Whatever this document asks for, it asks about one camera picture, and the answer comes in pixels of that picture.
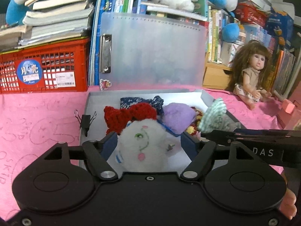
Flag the pink toy house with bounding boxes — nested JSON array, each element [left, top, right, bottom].
[[276, 82, 301, 130]]

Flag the red basket on books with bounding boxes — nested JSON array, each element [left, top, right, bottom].
[[234, 3, 267, 27]]

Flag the stack of books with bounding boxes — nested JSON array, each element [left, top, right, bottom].
[[1, 0, 95, 52]]

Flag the green checkered doll dress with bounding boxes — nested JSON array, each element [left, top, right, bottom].
[[198, 98, 241, 134]]

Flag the red yellow knitted accessory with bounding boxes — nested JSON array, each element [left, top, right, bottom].
[[186, 107, 204, 136]]

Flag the translucent clipboard case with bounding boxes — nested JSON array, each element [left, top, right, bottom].
[[98, 12, 207, 90]]

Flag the silver shallow cardboard box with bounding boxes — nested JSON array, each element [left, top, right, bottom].
[[78, 88, 248, 177]]

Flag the dark blue patterned cloth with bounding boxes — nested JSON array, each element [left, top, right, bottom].
[[120, 95, 164, 116]]

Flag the purple fluffy plush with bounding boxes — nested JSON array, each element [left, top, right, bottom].
[[162, 103, 196, 135]]

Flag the person right hand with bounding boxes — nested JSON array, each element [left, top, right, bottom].
[[279, 187, 297, 220]]

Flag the row of upright books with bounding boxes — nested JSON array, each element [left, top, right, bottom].
[[89, 0, 297, 95]]

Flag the white fluffy plush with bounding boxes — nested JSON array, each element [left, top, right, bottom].
[[115, 119, 174, 172]]

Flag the black binder clip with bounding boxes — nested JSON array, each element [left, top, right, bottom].
[[74, 110, 97, 137]]

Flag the brown haired baby doll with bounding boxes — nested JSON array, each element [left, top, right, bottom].
[[228, 40, 271, 110]]

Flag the red plastic crate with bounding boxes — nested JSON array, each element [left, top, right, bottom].
[[1, 37, 90, 94]]

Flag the red knitted bow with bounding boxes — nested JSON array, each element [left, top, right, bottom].
[[104, 103, 157, 134]]

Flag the blue cardboard box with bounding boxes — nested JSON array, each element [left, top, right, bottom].
[[265, 8, 294, 48]]

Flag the wooden drawer organizer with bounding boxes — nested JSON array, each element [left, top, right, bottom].
[[203, 62, 232, 90]]

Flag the blue white cat plush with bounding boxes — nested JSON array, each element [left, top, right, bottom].
[[6, 0, 29, 26]]

